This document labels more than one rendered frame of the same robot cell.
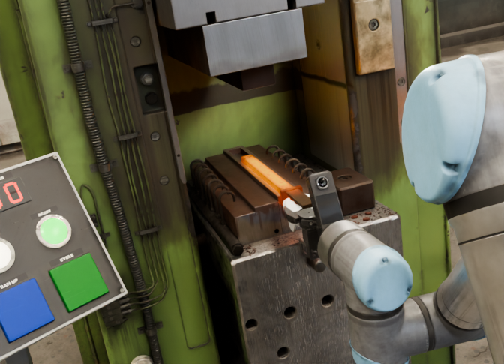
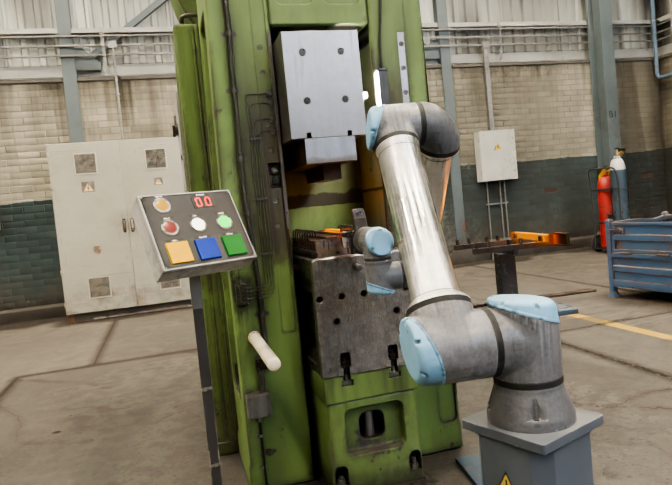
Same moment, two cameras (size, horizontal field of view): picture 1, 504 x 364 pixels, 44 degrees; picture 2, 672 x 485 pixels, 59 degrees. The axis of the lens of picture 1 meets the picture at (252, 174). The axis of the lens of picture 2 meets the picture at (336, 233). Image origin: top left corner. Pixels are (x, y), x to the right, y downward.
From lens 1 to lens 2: 1.15 m
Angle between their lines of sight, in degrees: 16
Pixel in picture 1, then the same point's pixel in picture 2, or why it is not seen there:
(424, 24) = not seen: hidden behind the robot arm
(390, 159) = not seen: hidden behind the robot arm
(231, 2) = (319, 129)
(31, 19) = (220, 133)
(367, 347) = (372, 277)
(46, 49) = (226, 149)
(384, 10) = not seen: hidden behind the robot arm
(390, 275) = (382, 236)
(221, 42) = (313, 147)
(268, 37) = (337, 147)
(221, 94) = (314, 200)
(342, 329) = (372, 314)
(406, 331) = (391, 270)
